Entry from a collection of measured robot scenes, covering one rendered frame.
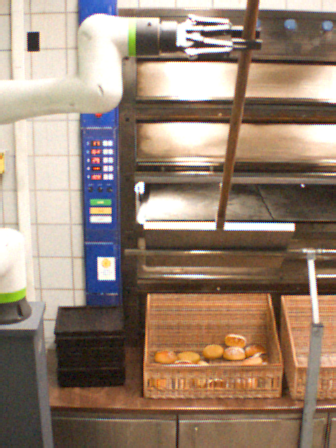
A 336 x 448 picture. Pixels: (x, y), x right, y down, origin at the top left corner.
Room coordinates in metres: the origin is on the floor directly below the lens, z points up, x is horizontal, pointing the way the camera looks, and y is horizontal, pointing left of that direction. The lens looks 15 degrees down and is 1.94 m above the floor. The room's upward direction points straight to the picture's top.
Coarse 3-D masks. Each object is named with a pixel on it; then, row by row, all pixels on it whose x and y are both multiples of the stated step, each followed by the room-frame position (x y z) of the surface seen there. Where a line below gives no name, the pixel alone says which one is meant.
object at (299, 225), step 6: (138, 222) 2.85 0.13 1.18; (198, 222) 2.85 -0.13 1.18; (204, 222) 2.85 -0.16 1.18; (210, 222) 2.85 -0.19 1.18; (228, 222) 2.85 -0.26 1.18; (234, 222) 2.85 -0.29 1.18; (240, 222) 2.85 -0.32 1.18; (246, 222) 2.85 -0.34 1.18; (252, 222) 2.85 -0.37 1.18; (258, 222) 2.85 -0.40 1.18; (264, 222) 2.85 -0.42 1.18; (270, 222) 2.85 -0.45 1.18; (276, 222) 2.85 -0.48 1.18; (282, 222) 2.85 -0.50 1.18; (288, 222) 2.85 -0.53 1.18; (294, 222) 2.85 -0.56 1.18; (300, 222) 2.85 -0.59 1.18; (306, 222) 2.85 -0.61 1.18; (312, 222) 2.85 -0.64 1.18; (318, 222) 2.85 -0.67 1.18; (324, 222) 2.85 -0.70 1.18; (330, 222) 2.85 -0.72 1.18; (138, 228) 2.85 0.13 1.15; (294, 228) 2.83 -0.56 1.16; (300, 228) 2.83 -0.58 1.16; (306, 228) 2.83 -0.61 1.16; (312, 228) 2.83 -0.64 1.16; (318, 228) 2.83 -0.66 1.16; (324, 228) 2.83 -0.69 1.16; (330, 228) 2.83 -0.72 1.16
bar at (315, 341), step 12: (132, 252) 2.47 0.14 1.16; (144, 252) 2.47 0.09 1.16; (156, 252) 2.47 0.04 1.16; (168, 252) 2.47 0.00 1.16; (180, 252) 2.47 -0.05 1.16; (192, 252) 2.47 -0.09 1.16; (204, 252) 2.47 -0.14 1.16; (216, 252) 2.46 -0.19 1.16; (228, 252) 2.46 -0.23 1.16; (240, 252) 2.46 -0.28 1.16; (252, 252) 2.46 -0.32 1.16; (264, 252) 2.46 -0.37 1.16; (276, 252) 2.46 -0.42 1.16; (288, 252) 2.46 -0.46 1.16; (300, 252) 2.46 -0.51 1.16; (312, 252) 2.45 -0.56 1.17; (324, 252) 2.46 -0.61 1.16; (312, 264) 2.44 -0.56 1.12; (312, 276) 2.40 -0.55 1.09; (312, 288) 2.36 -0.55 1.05; (312, 300) 2.33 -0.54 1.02; (312, 312) 2.30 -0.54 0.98; (312, 324) 2.25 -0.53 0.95; (312, 336) 2.23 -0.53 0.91; (312, 348) 2.23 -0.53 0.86; (312, 360) 2.23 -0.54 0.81; (312, 372) 2.23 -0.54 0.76; (312, 384) 2.23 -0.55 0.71; (312, 396) 2.23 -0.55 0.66; (312, 408) 2.23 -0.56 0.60; (312, 420) 2.23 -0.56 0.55; (312, 432) 2.23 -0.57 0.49; (300, 444) 2.26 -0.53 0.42
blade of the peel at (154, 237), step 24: (144, 240) 2.44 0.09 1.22; (168, 240) 2.44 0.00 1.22; (192, 240) 2.43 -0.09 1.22; (216, 240) 2.43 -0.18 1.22; (240, 240) 2.43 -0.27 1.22; (264, 240) 2.43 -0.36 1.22; (288, 240) 2.42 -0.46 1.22; (168, 264) 2.61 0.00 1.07; (192, 264) 2.61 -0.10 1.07; (216, 264) 2.61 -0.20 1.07; (240, 264) 2.60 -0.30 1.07; (264, 264) 2.60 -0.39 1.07
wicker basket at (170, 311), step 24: (168, 312) 2.81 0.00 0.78; (192, 312) 2.81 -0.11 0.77; (216, 312) 2.81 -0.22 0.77; (240, 312) 2.81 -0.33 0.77; (168, 336) 2.78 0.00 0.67; (192, 336) 2.78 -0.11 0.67; (216, 336) 2.78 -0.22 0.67; (264, 336) 2.78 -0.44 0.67; (144, 360) 2.40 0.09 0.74; (216, 360) 2.69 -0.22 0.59; (240, 360) 2.69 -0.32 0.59; (144, 384) 2.37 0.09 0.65; (168, 384) 2.37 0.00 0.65; (240, 384) 2.36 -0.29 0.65; (264, 384) 2.36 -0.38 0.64
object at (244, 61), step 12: (252, 0) 1.50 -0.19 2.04; (252, 12) 1.53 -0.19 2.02; (252, 24) 1.56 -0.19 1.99; (252, 36) 1.59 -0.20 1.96; (240, 60) 1.66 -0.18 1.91; (240, 72) 1.69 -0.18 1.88; (240, 84) 1.73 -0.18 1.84; (240, 96) 1.76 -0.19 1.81; (240, 108) 1.81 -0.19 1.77; (240, 120) 1.86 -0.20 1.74; (228, 144) 1.95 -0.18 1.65; (228, 156) 1.99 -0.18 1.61; (228, 168) 2.04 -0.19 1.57; (228, 180) 2.10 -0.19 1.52; (228, 192) 2.17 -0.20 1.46
